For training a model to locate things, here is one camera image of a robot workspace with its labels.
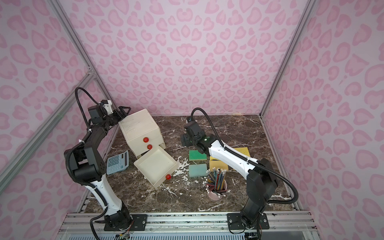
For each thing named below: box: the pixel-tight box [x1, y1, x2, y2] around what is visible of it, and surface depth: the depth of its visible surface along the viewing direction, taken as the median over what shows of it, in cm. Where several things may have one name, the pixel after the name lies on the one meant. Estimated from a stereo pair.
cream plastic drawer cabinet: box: [118, 108, 178, 174], surface depth 90 cm
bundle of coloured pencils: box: [202, 167, 231, 198], surface depth 77 cm
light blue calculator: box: [106, 150, 129, 175], surface depth 95 cm
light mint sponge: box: [188, 163, 208, 178], surface depth 92 cm
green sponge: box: [188, 150, 208, 161], surface depth 97 cm
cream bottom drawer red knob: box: [133, 145, 178, 189], surface depth 93 cm
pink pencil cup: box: [207, 179, 228, 201], surface depth 81 cm
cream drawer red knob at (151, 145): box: [135, 141, 166, 158], surface depth 90 cm
